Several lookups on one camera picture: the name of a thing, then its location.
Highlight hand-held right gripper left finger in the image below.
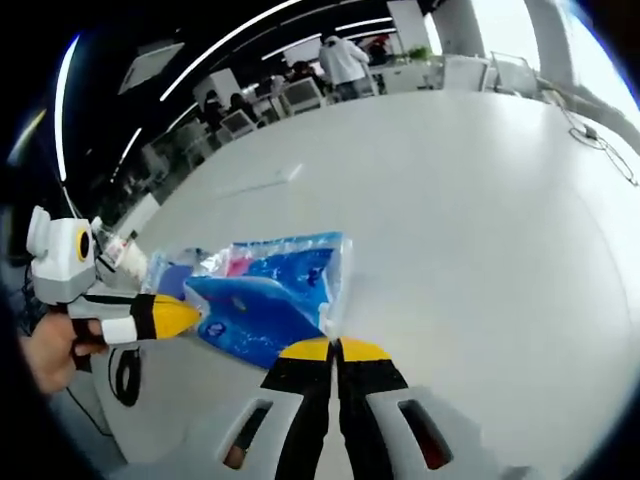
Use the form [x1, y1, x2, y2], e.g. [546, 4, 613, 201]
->
[109, 337, 335, 480]

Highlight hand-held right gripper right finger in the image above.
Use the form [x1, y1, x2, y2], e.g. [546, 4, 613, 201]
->
[335, 336, 565, 480]

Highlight clear pouch with blue pad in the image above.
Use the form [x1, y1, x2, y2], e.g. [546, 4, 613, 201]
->
[140, 247, 211, 304]

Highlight clear plastic water bottle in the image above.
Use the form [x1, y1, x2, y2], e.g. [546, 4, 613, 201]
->
[89, 217, 134, 266]

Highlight blue tissue pack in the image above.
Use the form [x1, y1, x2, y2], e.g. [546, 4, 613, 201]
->
[184, 230, 354, 370]

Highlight person's left hand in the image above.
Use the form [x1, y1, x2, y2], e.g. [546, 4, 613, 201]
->
[19, 314, 110, 397]

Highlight white power strip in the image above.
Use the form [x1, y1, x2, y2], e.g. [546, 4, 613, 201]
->
[219, 162, 305, 194]

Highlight white office chair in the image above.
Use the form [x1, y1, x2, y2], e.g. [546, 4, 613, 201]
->
[284, 79, 329, 115]
[492, 49, 539, 96]
[219, 112, 259, 144]
[442, 54, 494, 92]

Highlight ceiling air conditioner unit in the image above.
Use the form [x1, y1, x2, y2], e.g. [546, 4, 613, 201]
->
[118, 42, 186, 95]

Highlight curved ceiling light strip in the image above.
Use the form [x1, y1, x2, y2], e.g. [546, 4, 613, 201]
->
[159, 0, 306, 101]

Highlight white display screen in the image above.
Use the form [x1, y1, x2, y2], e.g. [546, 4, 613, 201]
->
[283, 38, 324, 66]

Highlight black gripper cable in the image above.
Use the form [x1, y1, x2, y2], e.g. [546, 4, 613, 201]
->
[64, 384, 116, 441]

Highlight thin grey cable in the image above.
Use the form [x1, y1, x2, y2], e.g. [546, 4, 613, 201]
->
[559, 102, 640, 187]

